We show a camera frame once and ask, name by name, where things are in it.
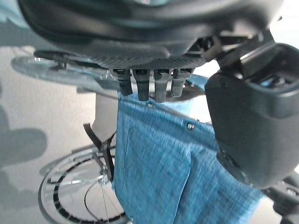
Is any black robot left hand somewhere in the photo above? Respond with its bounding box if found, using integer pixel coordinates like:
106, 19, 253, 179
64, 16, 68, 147
17, 0, 299, 190

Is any spoked wheelchair wheel with handrim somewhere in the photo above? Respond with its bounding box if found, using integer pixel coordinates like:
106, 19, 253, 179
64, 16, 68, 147
38, 142, 133, 224

